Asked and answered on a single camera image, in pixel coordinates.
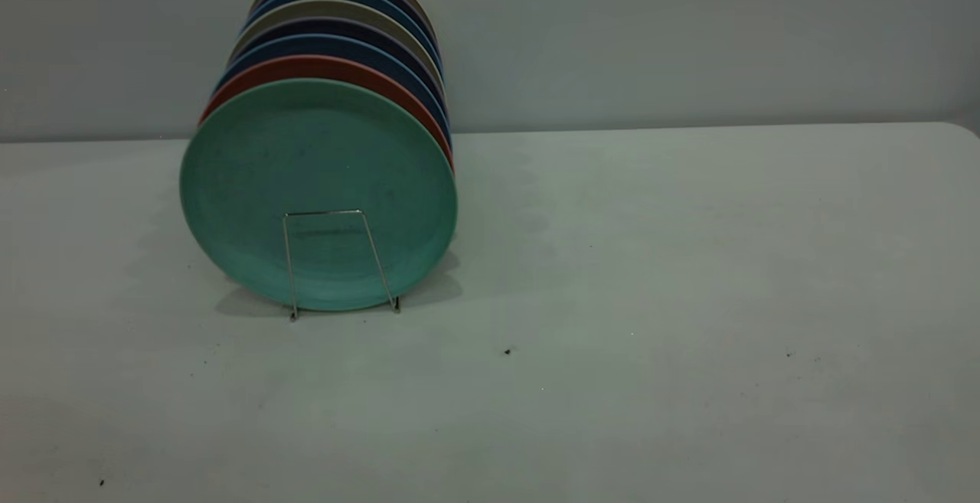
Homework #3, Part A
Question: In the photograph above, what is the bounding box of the green round plate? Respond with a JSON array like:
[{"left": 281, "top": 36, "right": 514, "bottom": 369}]
[{"left": 179, "top": 78, "right": 459, "bottom": 312}]

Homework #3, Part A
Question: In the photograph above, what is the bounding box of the pink round plate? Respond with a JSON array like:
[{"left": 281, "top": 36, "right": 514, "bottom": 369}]
[{"left": 198, "top": 54, "right": 455, "bottom": 172}]

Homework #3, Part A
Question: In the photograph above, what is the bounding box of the metal wire plate rack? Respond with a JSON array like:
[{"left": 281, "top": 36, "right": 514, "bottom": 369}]
[{"left": 282, "top": 209, "right": 401, "bottom": 322}]

